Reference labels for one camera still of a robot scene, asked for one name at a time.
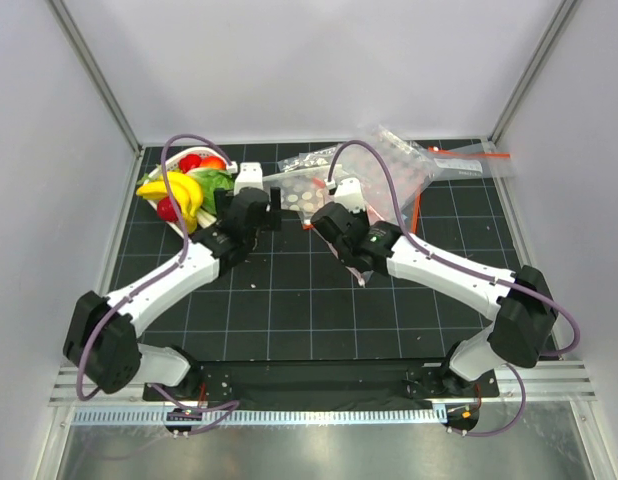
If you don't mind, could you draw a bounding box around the clear pink-dotted zip bag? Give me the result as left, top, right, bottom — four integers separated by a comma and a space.
298, 199, 390, 289

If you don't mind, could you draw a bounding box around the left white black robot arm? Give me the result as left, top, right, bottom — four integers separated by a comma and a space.
63, 187, 281, 400

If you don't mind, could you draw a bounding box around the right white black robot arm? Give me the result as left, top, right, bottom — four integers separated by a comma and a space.
311, 202, 558, 396

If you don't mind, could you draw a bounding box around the clear white-dotted zip bag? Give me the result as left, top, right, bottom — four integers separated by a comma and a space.
263, 167, 331, 223

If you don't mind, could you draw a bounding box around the orange-edged flat bag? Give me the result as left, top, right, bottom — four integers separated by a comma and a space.
410, 190, 422, 234

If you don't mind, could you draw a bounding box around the clear bag orange zipper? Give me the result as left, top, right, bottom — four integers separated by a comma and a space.
426, 143, 516, 180

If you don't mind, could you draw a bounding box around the white leek stalk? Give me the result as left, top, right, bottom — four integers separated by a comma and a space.
196, 208, 217, 228

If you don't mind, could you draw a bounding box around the green lettuce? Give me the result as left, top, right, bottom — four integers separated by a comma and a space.
187, 168, 234, 212

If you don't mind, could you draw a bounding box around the white plastic basket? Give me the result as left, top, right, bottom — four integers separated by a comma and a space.
135, 147, 237, 235

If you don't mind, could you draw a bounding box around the yellow banana bunch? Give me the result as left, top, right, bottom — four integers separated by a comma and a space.
136, 171, 204, 234

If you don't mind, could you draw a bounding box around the red orange tomato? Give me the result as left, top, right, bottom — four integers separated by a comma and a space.
199, 156, 227, 170

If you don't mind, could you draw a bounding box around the red strawberry back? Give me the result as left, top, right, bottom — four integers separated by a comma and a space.
178, 154, 202, 173

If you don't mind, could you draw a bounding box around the red apple front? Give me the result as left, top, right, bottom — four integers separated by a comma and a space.
156, 197, 181, 223

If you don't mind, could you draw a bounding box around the black grid cutting mat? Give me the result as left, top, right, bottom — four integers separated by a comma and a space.
105, 142, 520, 361

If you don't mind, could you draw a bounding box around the pile of red-dotted bags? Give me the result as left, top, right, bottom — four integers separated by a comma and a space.
334, 125, 442, 224

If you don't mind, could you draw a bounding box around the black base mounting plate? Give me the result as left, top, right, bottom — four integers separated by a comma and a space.
133, 358, 499, 412

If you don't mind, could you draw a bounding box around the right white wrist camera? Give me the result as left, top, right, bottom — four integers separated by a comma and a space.
329, 177, 366, 214

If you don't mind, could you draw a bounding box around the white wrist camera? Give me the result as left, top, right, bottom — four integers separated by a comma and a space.
233, 162, 263, 195
329, 177, 366, 214

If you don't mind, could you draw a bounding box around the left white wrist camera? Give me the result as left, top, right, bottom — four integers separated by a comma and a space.
233, 162, 263, 195

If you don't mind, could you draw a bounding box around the slotted aluminium cable duct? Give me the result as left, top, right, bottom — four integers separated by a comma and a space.
71, 404, 447, 426

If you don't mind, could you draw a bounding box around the left aluminium frame post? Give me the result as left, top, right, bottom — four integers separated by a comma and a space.
46, 0, 141, 154

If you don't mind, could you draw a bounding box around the aluminium frame post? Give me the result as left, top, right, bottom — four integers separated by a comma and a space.
46, 0, 141, 154
488, 0, 582, 144

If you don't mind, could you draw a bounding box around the right aluminium frame post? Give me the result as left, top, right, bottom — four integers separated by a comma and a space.
488, 0, 582, 144

